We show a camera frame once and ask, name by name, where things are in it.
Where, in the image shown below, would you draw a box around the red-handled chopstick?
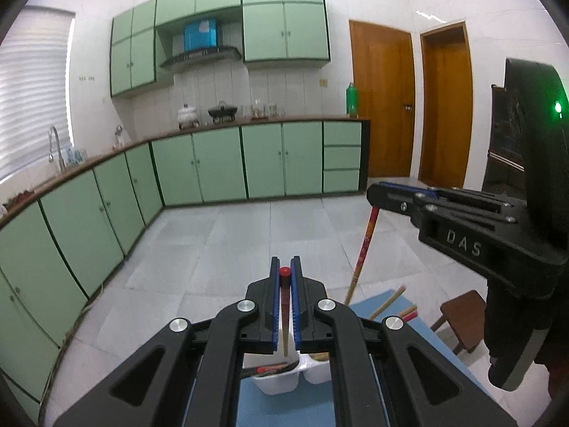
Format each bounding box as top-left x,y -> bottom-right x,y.
344,206 -> 379,306
255,363 -> 288,377
279,266 -> 291,358

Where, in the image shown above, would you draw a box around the green lower kitchen cabinets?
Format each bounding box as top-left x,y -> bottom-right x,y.
1,118 -> 370,418

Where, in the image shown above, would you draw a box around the green kitchen cabinets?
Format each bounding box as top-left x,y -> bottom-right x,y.
1,118 -> 370,418
110,0 -> 331,96

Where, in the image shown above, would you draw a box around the green upper kitchen cabinets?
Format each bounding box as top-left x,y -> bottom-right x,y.
110,0 -> 331,96

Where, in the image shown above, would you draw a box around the dark cabinet at right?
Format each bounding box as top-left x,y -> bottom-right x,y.
482,84 -> 526,200

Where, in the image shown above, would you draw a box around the black chopstick in holder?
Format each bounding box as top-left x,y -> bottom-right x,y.
241,362 -> 298,379

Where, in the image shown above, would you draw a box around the red chopstick in holder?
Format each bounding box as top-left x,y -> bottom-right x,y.
401,310 -> 418,322

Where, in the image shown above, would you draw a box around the right white plastic holder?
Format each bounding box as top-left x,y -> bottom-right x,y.
300,353 -> 332,386

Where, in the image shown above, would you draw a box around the white plastic holder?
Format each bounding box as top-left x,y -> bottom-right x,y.
243,326 -> 303,395
300,353 -> 332,386

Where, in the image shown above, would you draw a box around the bamboo chopstick in right holder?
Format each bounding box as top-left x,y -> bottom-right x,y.
368,285 -> 406,320

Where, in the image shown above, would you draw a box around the blue table cloth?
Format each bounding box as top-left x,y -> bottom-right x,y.
235,279 -> 500,426

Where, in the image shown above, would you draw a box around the brown wooden stool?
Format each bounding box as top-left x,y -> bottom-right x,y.
431,290 -> 486,355

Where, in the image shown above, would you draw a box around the left white plastic holder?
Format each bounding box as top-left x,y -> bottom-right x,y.
243,326 -> 303,395

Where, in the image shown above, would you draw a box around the brown wooden door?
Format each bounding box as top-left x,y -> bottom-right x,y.
419,22 -> 474,188
349,20 -> 416,178

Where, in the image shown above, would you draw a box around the green plastic bottle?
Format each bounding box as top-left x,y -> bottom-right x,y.
345,82 -> 358,118

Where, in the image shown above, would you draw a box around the black wok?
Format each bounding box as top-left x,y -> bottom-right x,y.
208,100 -> 238,125

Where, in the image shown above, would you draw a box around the white cooking pot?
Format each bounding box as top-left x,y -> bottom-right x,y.
176,104 -> 201,130

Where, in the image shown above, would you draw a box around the chrome sink faucet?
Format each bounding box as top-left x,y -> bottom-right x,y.
48,125 -> 67,174

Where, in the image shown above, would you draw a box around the range hood with blue box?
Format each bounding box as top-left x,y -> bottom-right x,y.
158,19 -> 242,72

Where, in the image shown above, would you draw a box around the white window blind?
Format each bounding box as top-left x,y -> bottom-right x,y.
0,6 -> 74,178

